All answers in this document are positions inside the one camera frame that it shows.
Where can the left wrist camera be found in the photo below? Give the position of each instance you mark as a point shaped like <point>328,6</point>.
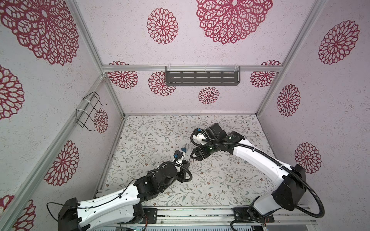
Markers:
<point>179,157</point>

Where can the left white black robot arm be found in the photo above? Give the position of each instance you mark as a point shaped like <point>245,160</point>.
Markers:
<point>123,206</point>

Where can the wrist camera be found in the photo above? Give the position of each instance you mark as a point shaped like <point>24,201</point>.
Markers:
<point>179,157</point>
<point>200,136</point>

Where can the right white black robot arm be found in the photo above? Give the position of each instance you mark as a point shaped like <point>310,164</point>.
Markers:
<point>289,191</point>

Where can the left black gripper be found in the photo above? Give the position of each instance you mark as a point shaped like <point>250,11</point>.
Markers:
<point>182,173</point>

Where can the black wire wall basket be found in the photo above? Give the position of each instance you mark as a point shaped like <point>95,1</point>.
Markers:
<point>93,116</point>

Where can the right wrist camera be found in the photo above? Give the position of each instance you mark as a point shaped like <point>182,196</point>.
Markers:
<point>200,136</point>

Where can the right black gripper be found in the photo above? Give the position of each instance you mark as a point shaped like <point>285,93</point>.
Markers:
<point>196,151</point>

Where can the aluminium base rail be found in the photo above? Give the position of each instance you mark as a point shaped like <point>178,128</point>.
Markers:
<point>222,218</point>

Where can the grey slotted wall shelf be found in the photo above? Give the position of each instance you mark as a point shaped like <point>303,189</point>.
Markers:
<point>202,77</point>

